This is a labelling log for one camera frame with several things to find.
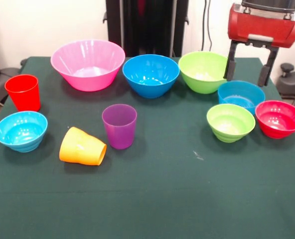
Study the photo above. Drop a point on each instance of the small green bowl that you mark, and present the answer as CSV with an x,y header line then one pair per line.
x,y
229,129

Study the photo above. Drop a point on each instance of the large blue bowl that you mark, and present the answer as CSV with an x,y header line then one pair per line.
x,y
150,89

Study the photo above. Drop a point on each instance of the translucent blue bowl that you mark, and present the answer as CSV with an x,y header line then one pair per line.
x,y
239,92

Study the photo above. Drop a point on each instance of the black knobbed stand base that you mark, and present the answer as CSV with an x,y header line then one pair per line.
x,y
290,82

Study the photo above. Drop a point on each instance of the orange cup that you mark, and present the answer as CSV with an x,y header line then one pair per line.
x,y
80,149

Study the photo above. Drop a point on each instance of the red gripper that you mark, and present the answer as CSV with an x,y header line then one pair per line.
x,y
262,27

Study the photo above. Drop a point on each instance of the purple cup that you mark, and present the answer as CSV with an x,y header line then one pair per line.
x,y
120,132

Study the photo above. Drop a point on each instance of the small cyan bowl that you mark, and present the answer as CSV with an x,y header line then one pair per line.
x,y
20,134

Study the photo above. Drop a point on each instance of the black equipment stand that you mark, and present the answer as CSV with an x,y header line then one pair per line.
x,y
3,82

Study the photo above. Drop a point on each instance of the large green bowl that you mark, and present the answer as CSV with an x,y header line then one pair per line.
x,y
202,84

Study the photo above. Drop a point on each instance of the small red bowl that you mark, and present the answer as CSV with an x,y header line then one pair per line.
x,y
278,124

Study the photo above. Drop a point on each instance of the dark green table cloth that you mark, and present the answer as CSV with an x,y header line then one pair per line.
x,y
147,186

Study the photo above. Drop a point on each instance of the red cup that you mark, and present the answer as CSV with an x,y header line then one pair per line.
x,y
24,99

